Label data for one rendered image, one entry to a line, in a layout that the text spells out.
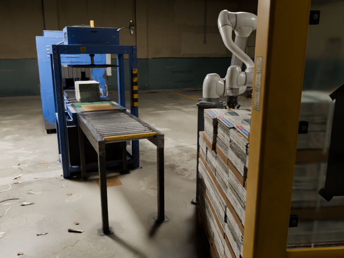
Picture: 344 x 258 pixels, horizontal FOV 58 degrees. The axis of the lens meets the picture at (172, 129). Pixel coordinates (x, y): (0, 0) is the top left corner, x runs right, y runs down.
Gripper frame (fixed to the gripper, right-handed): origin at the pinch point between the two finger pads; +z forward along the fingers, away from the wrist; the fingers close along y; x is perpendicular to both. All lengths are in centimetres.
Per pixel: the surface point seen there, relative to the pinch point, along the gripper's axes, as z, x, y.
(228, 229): 44, -70, -19
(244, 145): -12, -87, -19
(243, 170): 0, -88, -19
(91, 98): 20, 219, -136
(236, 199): 20, -79, -18
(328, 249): -6, -153, -17
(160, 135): 18, 28, -51
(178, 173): 101, 134, -23
